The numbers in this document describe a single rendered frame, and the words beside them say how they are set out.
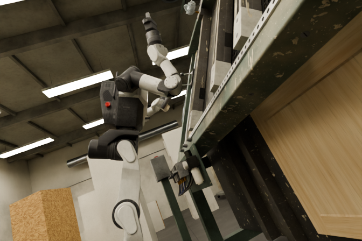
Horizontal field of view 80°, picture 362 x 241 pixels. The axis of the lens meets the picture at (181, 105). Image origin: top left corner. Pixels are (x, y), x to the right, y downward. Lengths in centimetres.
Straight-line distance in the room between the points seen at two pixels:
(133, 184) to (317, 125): 94
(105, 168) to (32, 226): 129
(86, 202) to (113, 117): 452
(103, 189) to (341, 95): 356
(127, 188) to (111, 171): 259
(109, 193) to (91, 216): 194
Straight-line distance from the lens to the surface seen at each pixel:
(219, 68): 94
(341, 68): 74
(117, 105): 138
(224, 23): 113
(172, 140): 541
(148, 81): 124
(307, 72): 81
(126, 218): 126
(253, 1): 82
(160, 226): 646
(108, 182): 388
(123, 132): 136
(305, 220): 119
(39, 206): 310
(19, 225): 328
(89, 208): 576
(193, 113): 138
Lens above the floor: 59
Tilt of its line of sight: 20 degrees up
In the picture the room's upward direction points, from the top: 24 degrees counter-clockwise
